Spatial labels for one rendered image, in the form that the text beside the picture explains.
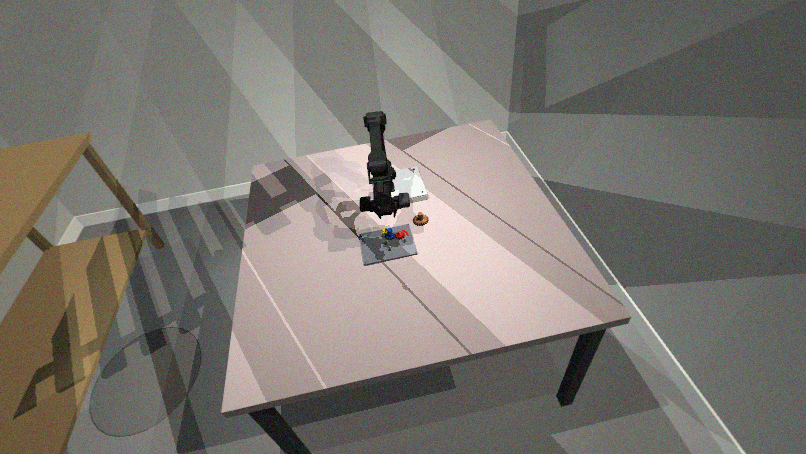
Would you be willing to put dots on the brown toothed gear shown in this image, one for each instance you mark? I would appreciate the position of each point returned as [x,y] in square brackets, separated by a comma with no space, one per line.
[420,219]

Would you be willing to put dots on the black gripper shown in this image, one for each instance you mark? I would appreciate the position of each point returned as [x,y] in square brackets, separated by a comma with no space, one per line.
[366,204]

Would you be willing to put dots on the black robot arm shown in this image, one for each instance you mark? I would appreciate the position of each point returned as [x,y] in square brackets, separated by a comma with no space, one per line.
[378,164]

